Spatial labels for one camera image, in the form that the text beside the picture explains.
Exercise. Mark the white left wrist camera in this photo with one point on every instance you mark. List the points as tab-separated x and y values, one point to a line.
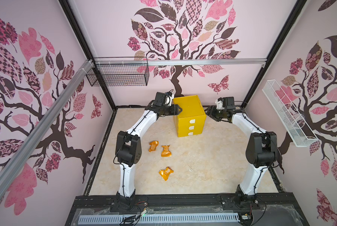
168	98

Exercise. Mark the aluminium rail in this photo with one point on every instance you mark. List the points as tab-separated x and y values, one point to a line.
179	61

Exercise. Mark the white wire shelf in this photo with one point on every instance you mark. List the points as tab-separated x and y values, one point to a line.
294	122

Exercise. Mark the yellow top drawer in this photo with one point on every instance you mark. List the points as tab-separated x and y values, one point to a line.
196	121

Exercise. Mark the orange cookie packet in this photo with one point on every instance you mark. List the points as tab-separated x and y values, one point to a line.
153	145
166	152
166	173

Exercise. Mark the yellow plastic drawer cabinet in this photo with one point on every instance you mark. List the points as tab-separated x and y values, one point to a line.
191	106

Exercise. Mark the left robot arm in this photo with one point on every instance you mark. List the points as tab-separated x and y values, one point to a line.
128	149

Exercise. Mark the black wire basket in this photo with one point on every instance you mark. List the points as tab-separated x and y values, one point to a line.
119	71

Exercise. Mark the white slotted cable duct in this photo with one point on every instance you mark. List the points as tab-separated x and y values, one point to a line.
92	220

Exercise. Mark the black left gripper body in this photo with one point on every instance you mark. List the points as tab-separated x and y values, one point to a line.
166	110

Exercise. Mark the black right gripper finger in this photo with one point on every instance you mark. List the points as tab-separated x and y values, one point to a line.
213	117
210	109

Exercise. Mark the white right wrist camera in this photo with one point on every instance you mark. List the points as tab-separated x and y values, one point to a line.
219	104

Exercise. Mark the yellow bottom drawer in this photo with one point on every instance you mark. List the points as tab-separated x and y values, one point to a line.
191	133

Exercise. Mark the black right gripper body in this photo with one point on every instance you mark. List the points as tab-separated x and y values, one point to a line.
217	113

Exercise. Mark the yellow drawer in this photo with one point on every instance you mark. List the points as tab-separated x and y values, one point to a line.
191	133
191	127
196	121

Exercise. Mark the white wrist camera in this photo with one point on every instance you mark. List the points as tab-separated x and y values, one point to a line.
219	104
168	98

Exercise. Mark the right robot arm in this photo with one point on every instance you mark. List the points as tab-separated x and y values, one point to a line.
261	151

